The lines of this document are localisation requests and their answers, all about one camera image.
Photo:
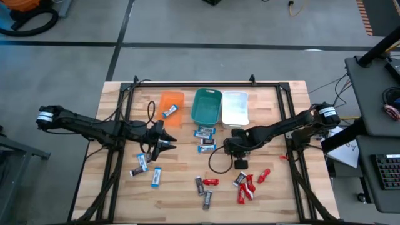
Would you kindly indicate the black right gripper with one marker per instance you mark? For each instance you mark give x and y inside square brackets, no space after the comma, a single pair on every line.
[241,164]

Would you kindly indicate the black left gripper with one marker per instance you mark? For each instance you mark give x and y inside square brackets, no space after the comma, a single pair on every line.
[157,126]

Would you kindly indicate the dark brown silver candy bar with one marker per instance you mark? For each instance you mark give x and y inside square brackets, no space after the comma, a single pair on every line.
[239,178]
[207,199]
[150,157]
[207,141]
[199,185]
[137,171]

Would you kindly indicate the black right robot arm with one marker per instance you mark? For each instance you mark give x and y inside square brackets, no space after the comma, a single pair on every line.
[281,126]

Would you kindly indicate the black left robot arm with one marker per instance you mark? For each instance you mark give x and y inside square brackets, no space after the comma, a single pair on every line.
[93,128]

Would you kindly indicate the white plastic basket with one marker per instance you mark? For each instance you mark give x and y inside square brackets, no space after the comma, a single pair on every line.
[235,107]

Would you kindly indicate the orange plastic basket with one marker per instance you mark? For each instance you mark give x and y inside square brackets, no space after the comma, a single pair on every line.
[165,103]

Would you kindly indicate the teal plastic basket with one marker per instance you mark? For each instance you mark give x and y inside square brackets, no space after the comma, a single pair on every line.
[206,106]

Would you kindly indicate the black support beam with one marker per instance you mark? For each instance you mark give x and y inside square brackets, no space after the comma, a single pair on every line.
[343,136]

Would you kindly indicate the white paper sheet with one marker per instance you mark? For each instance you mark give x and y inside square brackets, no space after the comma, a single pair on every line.
[347,154]

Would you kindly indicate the grey keyboard shelf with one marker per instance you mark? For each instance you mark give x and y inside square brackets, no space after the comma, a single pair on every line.
[364,175]

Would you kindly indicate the black caster wheel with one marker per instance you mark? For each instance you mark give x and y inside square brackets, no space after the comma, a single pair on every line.
[362,197]

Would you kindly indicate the dark grey desk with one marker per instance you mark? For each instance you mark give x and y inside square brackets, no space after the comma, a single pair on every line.
[368,93]

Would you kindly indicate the grey metal table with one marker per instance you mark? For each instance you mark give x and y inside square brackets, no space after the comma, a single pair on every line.
[12,175]

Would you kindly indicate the computer keyboard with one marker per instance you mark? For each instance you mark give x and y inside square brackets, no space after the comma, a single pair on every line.
[387,172]

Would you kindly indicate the black diagonal pole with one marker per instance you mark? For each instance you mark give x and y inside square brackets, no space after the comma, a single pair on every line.
[381,47]

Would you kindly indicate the orange shop vacuum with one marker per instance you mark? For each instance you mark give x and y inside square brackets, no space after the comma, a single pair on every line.
[25,3]

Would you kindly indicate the black mat with orange stripes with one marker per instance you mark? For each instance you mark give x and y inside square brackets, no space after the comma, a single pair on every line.
[384,15]

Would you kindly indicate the black aluminium table frame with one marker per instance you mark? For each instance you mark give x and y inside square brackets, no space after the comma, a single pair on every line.
[203,84]

